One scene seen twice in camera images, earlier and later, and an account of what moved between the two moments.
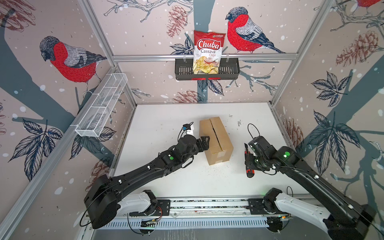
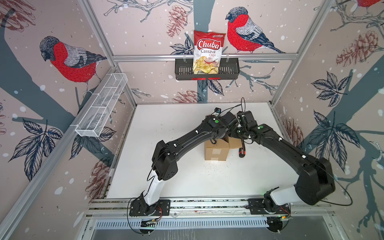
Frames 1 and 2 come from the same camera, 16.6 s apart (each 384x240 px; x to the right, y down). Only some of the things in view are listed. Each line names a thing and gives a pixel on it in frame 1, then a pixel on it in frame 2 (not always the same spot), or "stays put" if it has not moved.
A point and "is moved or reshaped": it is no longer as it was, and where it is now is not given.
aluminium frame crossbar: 223,58 stays put
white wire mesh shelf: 93,122 stays put
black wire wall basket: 184,67 stays put
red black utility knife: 249,162 to 242,151
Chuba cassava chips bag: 207,52 stays put
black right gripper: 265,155 to 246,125
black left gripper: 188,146 to 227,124
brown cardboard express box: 220,147 is moved or reshaped
